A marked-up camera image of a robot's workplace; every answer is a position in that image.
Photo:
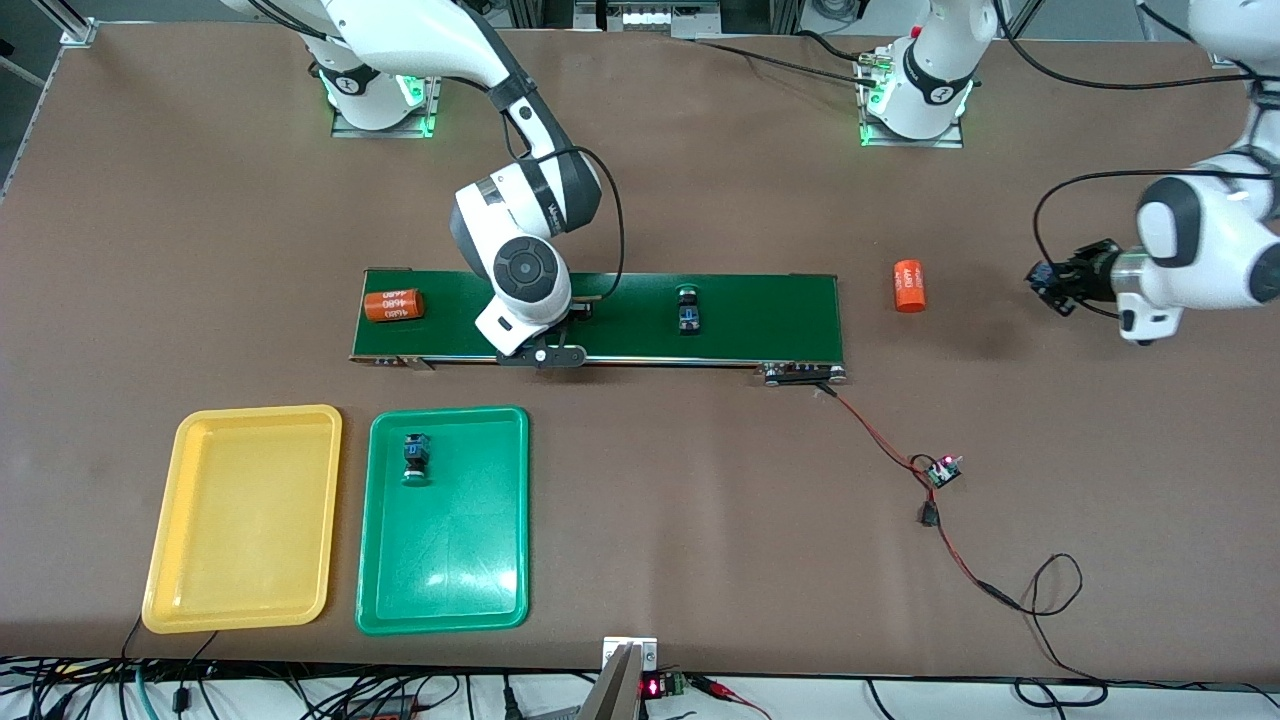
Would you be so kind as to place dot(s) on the green plastic tray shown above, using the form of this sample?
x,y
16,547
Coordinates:
x,y
443,560

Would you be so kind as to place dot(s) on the small black inline connector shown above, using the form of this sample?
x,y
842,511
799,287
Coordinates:
x,y
929,515

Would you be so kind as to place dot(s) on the yellow plastic tray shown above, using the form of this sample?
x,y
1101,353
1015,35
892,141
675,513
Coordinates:
x,y
243,518

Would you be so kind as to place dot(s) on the aluminium frame profile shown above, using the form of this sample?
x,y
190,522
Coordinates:
x,y
78,33

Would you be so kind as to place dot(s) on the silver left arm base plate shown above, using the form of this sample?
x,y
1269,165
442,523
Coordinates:
x,y
952,138

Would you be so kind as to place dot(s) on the yellow push button switch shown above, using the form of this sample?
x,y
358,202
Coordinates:
x,y
1040,280

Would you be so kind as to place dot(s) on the small green circuit board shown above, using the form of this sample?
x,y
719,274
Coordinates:
x,y
942,471

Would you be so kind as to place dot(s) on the red clip lead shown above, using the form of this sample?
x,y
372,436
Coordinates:
x,y
722,690

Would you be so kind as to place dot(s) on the orange 4680 battery cylinder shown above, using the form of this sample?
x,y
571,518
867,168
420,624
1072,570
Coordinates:
x,y
393,305
909,286

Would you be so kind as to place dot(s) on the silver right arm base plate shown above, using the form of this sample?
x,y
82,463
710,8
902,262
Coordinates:
x,y
432,120

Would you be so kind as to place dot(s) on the silver machine frame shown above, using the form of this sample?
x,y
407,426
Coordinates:
x,y
600,15

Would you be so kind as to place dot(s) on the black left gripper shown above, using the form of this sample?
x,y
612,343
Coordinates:
x,y
1086,271

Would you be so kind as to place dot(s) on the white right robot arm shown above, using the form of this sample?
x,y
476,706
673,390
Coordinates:
x,y
400,30

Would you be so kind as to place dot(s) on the grey camera mount pole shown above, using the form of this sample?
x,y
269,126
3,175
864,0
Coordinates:
x,y
610,695

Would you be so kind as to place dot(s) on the green conveyor belt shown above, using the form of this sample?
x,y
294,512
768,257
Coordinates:
x,y
770,320

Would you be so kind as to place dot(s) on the green push button switch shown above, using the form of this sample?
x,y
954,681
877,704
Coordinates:
x,y
688,312
415,458

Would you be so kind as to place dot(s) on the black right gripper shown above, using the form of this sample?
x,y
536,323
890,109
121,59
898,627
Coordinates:
x,y
579,311

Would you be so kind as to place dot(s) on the red LED display module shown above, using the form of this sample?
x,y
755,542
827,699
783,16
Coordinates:
x,y
655,687

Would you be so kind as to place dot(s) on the silver mounting bracket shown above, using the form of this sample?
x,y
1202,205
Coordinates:
x,y
612,645

